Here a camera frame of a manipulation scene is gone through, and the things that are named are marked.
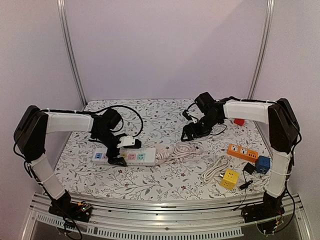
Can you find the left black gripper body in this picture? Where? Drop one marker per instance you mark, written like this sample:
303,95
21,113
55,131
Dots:
110,153

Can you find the black power adapter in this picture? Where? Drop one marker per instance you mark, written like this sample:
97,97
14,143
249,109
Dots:
249,168

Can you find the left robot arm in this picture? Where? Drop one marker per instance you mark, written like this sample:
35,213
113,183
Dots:
35,132

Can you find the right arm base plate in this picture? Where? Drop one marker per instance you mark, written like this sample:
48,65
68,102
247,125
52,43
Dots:
257,212

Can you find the red cube socket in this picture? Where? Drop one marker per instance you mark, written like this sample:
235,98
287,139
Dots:
239,121

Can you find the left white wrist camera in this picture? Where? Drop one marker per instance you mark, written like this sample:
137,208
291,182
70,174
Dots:
129,142

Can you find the right aluminium frame post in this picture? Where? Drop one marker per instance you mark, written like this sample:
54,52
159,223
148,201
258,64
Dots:
263,47

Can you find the yellow cube socket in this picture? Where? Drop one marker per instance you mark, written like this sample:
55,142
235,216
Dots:
229,179

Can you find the floral table cloth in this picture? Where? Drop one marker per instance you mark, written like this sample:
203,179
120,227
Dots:
160,121

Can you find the aluminium frame post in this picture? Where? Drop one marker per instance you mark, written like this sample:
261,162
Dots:
263,47
61,6

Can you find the left aluminium frame post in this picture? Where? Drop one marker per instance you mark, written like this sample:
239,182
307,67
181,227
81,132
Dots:
61,6

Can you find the pink round power socket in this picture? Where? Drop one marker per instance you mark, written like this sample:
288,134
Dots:
162,153

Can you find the white multicolour power strip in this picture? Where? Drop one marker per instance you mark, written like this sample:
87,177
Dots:
133,157

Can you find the orange USB power strip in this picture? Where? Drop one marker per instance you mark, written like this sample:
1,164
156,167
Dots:
242,153

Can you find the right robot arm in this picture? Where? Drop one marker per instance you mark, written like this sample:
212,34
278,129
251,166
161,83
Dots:
284,135

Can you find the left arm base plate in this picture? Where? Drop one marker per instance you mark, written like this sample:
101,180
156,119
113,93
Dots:
80,211

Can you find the blue cube socket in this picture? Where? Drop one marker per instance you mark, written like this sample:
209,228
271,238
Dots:
263,164

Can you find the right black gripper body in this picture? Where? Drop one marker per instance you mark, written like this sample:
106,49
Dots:
194,128

